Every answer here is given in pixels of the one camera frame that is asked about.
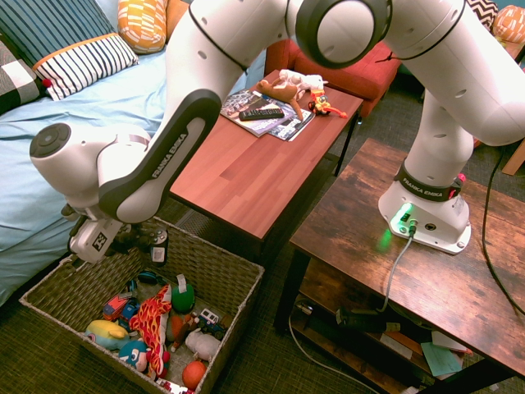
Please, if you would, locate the grey woven wicker basket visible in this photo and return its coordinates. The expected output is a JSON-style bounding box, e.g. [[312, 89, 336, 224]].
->
[[19, 216, 265, 394]]

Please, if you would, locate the black Sony gamepad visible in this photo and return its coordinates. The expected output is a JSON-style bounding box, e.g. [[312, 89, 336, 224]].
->
[[116, 227, 170, 268]]

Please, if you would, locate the orange toy vehicle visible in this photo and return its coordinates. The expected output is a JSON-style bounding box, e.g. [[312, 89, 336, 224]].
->
[[308, 89, 349, 120]]

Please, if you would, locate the magazine with dark cover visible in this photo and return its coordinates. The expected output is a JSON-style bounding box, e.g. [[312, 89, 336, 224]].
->
[[267, 107, 317, 143]]

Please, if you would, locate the light wooden furniture leg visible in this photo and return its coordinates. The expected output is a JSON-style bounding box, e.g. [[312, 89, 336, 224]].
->
[[501, 138, 525, 176]]

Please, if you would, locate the plain orange pillow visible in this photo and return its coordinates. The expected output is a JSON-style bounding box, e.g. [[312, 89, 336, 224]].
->
[[165, 0, 190, 43]]

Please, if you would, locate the reddish wooden side table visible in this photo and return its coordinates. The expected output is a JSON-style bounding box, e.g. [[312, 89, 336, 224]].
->
[[169, 69, 364, 264]]

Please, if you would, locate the black green tool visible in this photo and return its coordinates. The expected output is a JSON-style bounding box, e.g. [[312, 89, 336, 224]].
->
[[335, 306, 402, 334]]

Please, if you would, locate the orange white patterned pillow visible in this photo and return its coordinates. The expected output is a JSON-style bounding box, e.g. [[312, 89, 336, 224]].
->
[[117, 0, 170, 56], [491, 4, 525, 46]]

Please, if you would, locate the black white checkered pillow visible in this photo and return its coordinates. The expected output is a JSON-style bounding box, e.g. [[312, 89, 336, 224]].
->
[[0, 39, 51, 117]]

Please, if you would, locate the rustic dark wooden table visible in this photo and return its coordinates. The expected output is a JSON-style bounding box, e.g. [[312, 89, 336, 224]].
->
[[273, 137, 525, 394]]

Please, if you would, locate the white cable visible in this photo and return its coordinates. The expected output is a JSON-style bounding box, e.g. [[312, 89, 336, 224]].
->
[[287, 313, 372, 394]]

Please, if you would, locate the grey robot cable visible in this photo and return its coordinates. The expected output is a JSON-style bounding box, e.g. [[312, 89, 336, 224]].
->
[[376, 219, 418, 314]]

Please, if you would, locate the green plush with white tag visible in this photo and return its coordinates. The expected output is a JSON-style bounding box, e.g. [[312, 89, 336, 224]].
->
[[170, 273, 196, 315]]

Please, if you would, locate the dark teal toy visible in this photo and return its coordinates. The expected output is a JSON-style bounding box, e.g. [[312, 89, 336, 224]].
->
[[126, 269, 159, 293]]

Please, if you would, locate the blue red hero plush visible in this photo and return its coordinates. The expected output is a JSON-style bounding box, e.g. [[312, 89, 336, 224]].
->
[[118, 339, 152, 374]]

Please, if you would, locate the brown plush animal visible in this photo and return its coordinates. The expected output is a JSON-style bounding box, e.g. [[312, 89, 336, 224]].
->
[[256, 77, 305, 122]]

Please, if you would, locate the black white chevron pillow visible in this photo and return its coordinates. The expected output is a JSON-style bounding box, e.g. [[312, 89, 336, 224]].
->
[[466, 0, 500, 33]]

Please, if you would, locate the black cable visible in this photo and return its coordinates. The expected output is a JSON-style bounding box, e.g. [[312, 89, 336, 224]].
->
[[481, 144, 525, 318]]

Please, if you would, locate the black remote control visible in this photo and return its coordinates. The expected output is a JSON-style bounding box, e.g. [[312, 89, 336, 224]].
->
[[238, 107, 285, 122]]

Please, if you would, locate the teal paper envelope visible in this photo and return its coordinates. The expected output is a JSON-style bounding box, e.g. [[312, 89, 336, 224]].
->
[[419, 341, 465, 378]]

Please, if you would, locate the red armchair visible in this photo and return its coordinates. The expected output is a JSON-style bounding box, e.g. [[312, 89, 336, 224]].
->
[[264, 38, 403, 119]]

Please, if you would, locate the red white toy car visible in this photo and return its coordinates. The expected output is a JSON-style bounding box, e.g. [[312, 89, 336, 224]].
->
[[155, 378, 194, 394]]

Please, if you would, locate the dark blue striped pillow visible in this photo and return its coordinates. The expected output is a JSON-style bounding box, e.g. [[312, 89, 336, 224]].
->
[[0, 0, 116, 67]]

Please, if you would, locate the white blue toy truck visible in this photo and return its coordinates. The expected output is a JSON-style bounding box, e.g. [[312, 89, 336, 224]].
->
[[195, 308, 228, 337]]

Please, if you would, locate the blue and orange toy box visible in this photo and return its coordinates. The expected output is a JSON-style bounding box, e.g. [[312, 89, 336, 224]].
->
[[120, 301, 141, 328]]

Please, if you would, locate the orange ball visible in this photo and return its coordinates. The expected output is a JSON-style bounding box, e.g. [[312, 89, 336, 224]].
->
[[181, 360, 208, 392]]

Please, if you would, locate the yellow plush toy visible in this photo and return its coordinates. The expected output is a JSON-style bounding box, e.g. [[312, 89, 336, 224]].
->
[[84, 319, 130, 352]]

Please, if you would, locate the glossy magazine with city photo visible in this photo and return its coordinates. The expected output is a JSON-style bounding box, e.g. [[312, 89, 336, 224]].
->
[[220, 88, 297, 139]]

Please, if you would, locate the orange flame pattern plush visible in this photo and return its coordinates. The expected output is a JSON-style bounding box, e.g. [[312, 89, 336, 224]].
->
[[139, 284, 174, 379]]

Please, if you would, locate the white paper sheet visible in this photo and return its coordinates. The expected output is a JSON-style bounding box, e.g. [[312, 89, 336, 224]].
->
[[430, 329, 473, 355]]

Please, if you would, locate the orange red toy car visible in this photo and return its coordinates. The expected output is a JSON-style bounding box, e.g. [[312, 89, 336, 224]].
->
[[102, 292, 133, 322]]

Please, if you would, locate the brown orange knitted plush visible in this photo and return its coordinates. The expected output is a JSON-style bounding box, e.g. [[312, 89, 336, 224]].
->
[[166, 312, 200, 354]]

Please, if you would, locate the white navy striped pillow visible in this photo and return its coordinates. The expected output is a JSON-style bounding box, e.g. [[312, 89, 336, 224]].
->
[[32, 32, 140, 102]]

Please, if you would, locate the white pink plush animal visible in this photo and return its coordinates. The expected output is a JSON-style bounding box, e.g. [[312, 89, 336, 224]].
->
[[279, 68, 330, 100]]

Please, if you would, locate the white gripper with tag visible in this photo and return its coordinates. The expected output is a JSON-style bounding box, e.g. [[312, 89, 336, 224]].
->
[[67, 215, 125, 264]]

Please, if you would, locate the bed with light blue sheet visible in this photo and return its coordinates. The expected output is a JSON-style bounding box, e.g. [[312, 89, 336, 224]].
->
[[0, 0, 268, 308]]

